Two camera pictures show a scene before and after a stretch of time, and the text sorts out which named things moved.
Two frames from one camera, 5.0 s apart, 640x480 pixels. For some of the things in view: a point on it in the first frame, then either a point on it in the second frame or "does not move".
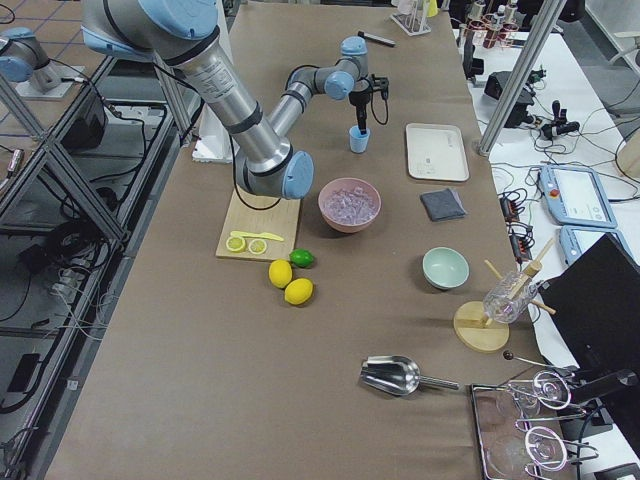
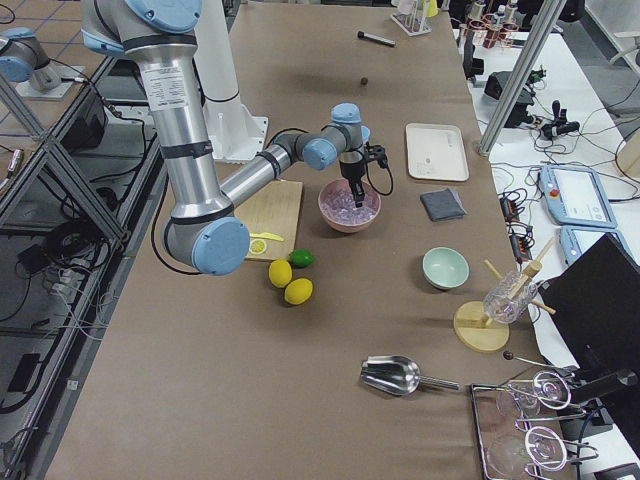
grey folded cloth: [444, 204] does not move
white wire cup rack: [416, 22] does not move
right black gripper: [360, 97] to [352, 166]
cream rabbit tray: [437, 151] does not move
